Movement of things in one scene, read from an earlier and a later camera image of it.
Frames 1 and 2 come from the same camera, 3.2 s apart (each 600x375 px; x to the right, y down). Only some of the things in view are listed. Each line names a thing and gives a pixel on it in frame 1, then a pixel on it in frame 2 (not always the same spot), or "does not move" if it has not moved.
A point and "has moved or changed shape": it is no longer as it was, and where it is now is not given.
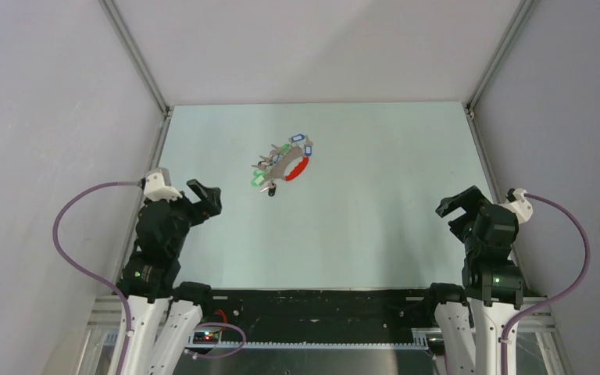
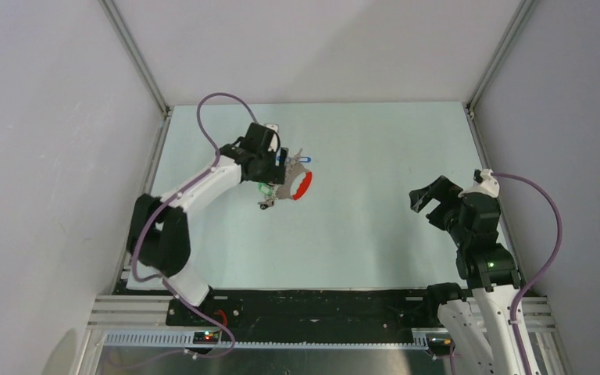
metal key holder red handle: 291,165 has moved or changed shape
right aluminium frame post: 522,11 does not move
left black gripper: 201,211 -> 276,174
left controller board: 205,337 does not move
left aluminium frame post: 115,19 does not move
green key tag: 259,178 has moved or changed shape
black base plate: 320,315 does not move
